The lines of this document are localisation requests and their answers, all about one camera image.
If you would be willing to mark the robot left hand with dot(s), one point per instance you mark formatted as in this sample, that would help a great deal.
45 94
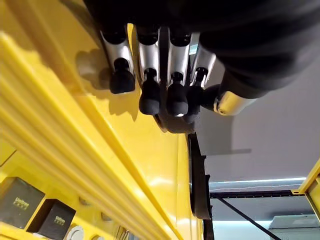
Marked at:
250 37

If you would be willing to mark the yellow shelf rack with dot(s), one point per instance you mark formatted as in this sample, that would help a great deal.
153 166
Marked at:
125 155

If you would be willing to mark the white box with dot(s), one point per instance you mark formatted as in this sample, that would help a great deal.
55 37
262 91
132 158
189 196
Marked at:
292 222

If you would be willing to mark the small black Unitree box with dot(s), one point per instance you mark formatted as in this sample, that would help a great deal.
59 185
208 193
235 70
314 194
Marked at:
53 221

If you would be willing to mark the large black Unitree box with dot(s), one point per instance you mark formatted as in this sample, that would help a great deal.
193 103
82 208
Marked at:
18 202

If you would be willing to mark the black horizontal bar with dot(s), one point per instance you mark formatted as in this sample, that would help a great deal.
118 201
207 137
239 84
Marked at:
250 194

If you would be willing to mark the black diagonal rod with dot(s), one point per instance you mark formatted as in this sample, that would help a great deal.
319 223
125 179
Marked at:
250 220

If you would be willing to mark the black upright pole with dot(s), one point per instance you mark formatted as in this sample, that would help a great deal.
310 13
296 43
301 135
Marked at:
208 230

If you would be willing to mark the silver round can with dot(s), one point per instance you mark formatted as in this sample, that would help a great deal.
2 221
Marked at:
75 233

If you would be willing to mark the yellow shelf post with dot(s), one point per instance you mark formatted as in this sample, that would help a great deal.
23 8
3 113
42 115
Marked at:
311 185

